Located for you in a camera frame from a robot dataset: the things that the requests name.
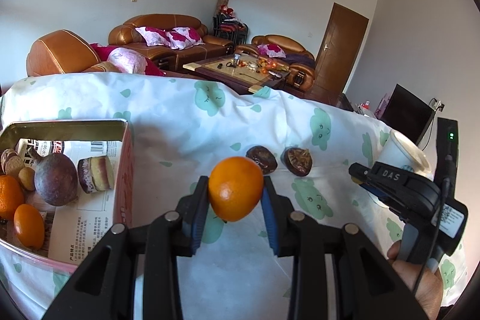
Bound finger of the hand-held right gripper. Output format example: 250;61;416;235
361;181;391;211
348;162;376;183

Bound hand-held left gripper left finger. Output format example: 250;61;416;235
41;175;211;320

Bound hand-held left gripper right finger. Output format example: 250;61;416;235
260;175;430;320

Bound medium round orange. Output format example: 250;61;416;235
208;156;265;223

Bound metal tin box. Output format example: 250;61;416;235
0;119;135;274

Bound layered cake slice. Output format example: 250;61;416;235
77;155;115;194

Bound purple smooth passion fruit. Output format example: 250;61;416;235
29;148;79;207

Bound small oval orange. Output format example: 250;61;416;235
14;204;46;249

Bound small yellow fruit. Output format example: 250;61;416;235
19;166;36;191

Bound large round orange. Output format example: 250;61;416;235
0;175;25;219

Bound round layered cake piece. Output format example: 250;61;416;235
1;148;25;174

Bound person's right hand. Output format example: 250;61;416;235
387;241;445;320

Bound white paper cup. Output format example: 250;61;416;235
377;129;432;174

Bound dark wrinkled passion fruit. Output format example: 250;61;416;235
245;145;279;176
282;148;314;177

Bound pink gift bag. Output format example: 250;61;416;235
375;93;392;118

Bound black television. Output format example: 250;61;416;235
380;84;437;148

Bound printed paper leaflet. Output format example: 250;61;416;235
17;138;124;262

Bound white green-print tablecloth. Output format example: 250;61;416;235
0;70;469;320

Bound purple blanket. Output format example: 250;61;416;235
285;55;316;70

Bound brown wooden door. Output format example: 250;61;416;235
314;2;370;96

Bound brown leather small sofa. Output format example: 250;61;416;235
250;34;316;90

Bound pink flower pillow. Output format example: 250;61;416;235
135;26;171;47
257;43;284;58
165;27;205;50

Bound wooden coffee table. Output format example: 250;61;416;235
182;54;291;96

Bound stacked dark chairs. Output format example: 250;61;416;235
213;14;249;45

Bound brown leather three-seat sofa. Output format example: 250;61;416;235
108;13;235;71

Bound brown leather armchair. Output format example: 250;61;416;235
26;29;109;77

